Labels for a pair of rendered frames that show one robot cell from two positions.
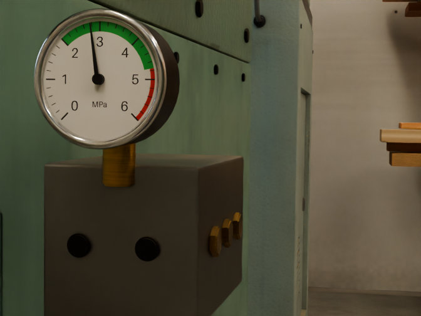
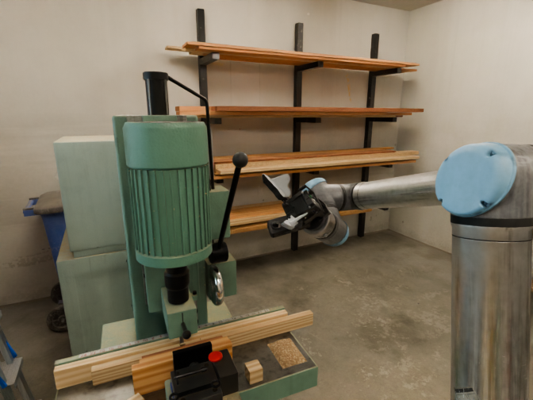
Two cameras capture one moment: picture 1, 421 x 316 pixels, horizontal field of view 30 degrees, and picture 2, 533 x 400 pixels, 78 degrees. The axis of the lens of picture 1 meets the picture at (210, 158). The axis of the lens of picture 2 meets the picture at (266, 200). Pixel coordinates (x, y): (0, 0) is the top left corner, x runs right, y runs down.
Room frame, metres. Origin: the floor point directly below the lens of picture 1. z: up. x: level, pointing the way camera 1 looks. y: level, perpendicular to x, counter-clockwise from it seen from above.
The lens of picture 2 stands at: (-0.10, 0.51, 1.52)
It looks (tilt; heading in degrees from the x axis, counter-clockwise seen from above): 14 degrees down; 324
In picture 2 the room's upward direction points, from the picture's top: straight up
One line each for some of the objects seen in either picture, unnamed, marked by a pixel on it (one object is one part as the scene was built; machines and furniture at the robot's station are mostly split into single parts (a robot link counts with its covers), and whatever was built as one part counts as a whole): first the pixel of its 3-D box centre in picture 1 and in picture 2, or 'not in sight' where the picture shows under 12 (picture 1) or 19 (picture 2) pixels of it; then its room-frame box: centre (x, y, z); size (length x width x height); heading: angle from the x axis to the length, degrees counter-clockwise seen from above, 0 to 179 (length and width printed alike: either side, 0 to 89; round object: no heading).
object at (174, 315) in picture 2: not in sight; (179, 311); (0.65, 0.25, 1.03); 0.14 x 0.07 x 0.09; 167
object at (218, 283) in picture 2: not in sight; (215, 285); (0.73, 0.10, 1.02); 0.12 x 0.03 x 0.12; 167
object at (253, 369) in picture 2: not in sight; (253, 371); (0.47, 0.14, 0.92); 0.03 x 0.03 x 0.03; 79
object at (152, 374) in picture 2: not in sight; (185, 366); (0.56, 0.28, 0.94); 0.23 x 0.02 x 0.07; 77
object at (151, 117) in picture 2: not in sight; (158, 109); (0.77, 0.22, 1.54); 0.08 x 0.08 x 0.17; 77
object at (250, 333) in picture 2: not in sight; (216, 343); (0.61, 0.17, 0.92); 0.60 x 0.02 x 0.04; 77
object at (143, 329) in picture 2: not in sight; (162, 230); (0.92, 0.19, 1.16); 0.22 x 0.22 x 0.72; 77
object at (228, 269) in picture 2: not in sight; (220, 275); (0.78, 0.06, 1.02); 0.09 x 0.07 x 0.12; 77
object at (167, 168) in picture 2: not in sight; (170, 191); (0.63, 0.25, 1.35); 0.18 x 0.18 x 0.31
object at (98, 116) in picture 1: (111, 100); not in sight; (0.37, 0.05, 0.65); 0.06 x 0.04 x 0.08; 77
